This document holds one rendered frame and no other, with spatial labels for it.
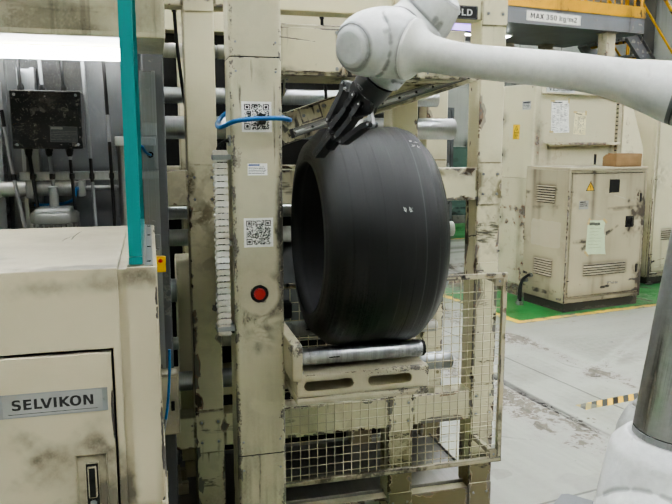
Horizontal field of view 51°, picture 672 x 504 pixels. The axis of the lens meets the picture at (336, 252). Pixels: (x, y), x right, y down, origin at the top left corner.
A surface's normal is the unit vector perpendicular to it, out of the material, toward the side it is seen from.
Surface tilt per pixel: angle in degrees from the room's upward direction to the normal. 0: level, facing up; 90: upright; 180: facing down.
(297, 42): 90
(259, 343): 90
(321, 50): 90
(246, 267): 90
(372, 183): 58
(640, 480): 74
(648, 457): 52
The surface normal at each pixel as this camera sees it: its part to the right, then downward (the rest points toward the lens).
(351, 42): -0.66, 0.30
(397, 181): 0.22, -0.40
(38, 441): 0.26, 0.15
